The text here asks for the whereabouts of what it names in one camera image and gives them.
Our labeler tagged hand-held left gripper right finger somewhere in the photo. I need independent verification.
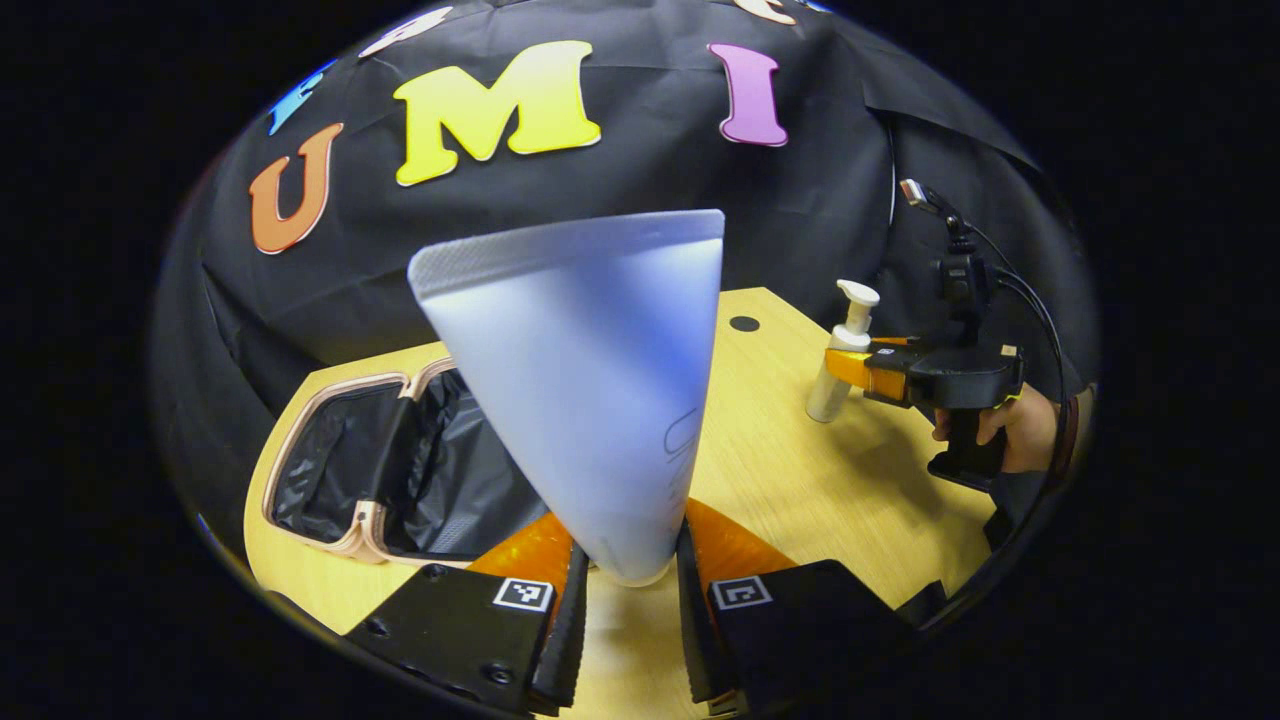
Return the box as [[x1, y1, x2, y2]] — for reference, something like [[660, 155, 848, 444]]
[[675, 497, 921, 716]]

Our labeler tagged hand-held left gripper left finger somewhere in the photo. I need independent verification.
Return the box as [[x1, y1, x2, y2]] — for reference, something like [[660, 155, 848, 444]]
[[345, 510, 593, 719]]

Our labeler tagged white pump bottle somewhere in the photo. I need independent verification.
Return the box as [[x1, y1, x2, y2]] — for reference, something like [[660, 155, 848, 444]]
[[805, 279, 881, 424]]

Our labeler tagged black backdrop cloth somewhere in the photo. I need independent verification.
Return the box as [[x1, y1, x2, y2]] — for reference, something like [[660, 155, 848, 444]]
[[150, 0, 1101, 561]]

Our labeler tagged pink suitcase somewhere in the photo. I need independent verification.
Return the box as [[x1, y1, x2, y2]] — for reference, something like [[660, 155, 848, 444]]
[[262, 357, 551, 569]]

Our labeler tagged white squeeze tube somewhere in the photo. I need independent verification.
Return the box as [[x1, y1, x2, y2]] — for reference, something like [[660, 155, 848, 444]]
[[407, 208, 726, 588]]

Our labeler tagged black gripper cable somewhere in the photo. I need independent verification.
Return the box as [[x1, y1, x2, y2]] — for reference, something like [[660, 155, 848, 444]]
[[960, 225, 1069, 471]]

